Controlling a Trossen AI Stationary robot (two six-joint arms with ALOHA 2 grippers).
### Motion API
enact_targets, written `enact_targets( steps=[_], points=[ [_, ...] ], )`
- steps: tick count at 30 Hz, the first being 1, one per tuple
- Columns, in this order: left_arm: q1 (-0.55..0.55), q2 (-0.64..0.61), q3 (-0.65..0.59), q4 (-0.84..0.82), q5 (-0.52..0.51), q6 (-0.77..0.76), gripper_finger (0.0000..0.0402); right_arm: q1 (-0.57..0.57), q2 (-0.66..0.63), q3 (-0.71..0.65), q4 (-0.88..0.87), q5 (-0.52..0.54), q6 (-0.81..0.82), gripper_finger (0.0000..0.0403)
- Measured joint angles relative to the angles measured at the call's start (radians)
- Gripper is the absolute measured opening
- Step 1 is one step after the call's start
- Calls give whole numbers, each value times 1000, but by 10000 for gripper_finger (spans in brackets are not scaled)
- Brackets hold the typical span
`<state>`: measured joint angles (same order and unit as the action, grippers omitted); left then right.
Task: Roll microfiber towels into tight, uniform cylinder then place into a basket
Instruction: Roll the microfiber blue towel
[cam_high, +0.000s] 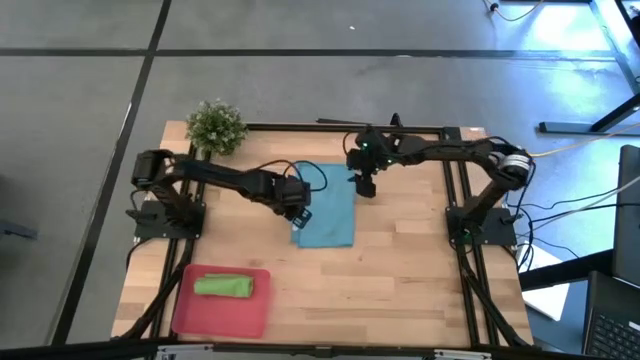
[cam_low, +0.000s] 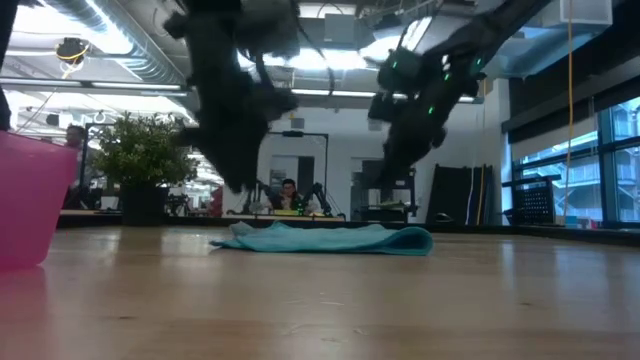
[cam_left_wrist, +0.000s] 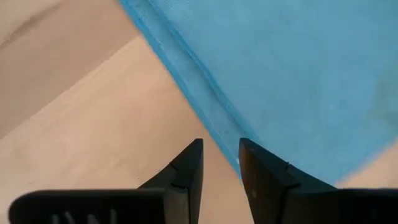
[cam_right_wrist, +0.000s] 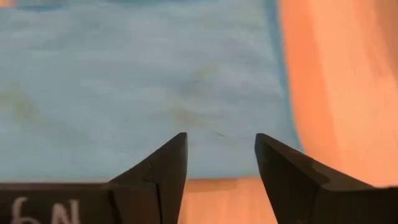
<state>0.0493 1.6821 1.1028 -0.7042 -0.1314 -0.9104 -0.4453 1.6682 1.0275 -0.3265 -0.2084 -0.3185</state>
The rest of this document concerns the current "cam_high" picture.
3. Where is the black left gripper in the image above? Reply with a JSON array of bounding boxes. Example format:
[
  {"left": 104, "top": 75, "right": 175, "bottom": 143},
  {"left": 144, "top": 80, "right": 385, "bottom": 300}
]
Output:
[{"left": 272, "top": 177, "right": 315, "bottom": 232}]

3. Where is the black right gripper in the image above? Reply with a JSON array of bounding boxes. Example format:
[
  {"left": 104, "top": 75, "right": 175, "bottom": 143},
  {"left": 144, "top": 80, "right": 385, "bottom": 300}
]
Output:
[{"left": 347, "top": 128, "right": 401, "bottom": 199}]

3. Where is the blue microfiber towel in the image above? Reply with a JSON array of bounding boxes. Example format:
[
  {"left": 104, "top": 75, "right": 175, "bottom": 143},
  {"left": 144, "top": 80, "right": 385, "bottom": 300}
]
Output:
[{"left": 290, "top": 162, "right": 357, "bottom": 250}]

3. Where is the green microfiber towel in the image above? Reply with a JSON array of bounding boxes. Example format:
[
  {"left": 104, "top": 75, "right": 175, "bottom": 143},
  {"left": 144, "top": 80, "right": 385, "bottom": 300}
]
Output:
[{"left": 193, "top": 273, "right": 255, "bottom": 300}]

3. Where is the pink plastic basket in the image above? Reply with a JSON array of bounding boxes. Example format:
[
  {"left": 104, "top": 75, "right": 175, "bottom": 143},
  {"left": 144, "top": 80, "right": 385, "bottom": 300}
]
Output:
[{"left": 172, "top": 263, "right": 272, "bottom": 340}]

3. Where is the black table clamp bar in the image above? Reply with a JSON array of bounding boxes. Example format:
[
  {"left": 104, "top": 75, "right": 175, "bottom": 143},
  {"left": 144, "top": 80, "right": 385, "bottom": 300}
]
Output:
[{"left": 316, "top": 112, "right": 406, "bottom": 129}]

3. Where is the green potted plant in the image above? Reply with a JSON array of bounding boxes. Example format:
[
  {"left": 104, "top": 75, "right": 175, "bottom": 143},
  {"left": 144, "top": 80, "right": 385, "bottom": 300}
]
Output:
[{"left": 184, "top": 98, "right": 249, "bottom": 156}]

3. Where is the black desk leg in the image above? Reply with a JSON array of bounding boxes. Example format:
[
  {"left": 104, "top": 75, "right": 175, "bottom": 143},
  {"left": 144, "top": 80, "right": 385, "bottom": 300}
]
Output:
[
  {"left": 519, "top": 247, "right": 616, "bottom": 291},
  {"left": 538, "top": 92, "right": 640, "bottom": 135}
]

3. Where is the white paper sheet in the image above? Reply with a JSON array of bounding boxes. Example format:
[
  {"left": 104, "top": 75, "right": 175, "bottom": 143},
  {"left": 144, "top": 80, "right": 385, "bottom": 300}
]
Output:
[{"left": 519, "top": 242, "right": 571, "bottom": 322}]

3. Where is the black monitor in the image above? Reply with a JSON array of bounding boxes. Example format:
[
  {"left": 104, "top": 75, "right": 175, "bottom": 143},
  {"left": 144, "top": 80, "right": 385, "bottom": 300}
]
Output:
[{"left": 612, "top": 144, "right": 640, "bottom": 289}]

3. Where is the black laptop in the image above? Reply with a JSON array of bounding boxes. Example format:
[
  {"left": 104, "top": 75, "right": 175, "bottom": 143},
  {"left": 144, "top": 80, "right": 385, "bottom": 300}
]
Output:
[{"left": 582, "top": 269, "right": 640, "bottom": 360}]

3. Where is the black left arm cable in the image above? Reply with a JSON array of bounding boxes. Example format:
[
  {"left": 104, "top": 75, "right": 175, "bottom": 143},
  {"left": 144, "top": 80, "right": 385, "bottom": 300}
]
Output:
[{"left": 249, "top": 158, "right": 330, "bottom": 194}]

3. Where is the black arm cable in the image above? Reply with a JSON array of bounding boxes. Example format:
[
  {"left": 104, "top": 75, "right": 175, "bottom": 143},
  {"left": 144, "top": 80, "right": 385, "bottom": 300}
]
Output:
[
  {"left": 342, "top": 130, "right": 361, "bottom": 156},
  {"left": 249, "top": 158, "right": 330, "bottom": 194}
]

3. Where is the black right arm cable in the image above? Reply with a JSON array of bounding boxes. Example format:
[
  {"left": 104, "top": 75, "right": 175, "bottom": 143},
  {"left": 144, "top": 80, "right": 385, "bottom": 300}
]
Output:
[{"left": 342, "top": 130, "right": 361, "bottom": 156}]

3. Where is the black aluminium table frame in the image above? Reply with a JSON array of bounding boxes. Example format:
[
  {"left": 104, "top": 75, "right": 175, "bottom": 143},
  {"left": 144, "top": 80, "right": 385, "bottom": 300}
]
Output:
[{"left": 112, "top": 122, "right": 534, "bottom": 351}]

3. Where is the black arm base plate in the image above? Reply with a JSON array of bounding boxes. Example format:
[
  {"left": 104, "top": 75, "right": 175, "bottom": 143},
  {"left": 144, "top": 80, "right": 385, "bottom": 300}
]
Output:
[
  {"left": 446, "top": 206, "right": 517, "bottom": 247},
  {"left": 133, "top": 199, "right": 206, "bottom": 240}
]

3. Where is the black floor cable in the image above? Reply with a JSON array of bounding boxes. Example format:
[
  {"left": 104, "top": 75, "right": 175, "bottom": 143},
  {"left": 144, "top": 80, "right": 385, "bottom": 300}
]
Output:
[{"left": 504, "top": 164, "right": 640, "bottom": 261}]

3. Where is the yellow floor cable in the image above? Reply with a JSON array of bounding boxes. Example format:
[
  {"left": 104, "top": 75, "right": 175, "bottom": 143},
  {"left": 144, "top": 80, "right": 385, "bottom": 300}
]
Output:
[{"left": 514, "top": 121, "right": 640, "bottom": 159}]

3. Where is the cable with black plug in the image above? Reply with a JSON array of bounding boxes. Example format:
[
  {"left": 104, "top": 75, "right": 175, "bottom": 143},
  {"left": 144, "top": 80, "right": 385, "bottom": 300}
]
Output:
[{"left": 482, "top": 0, "right": 546, "bottom": 24}]

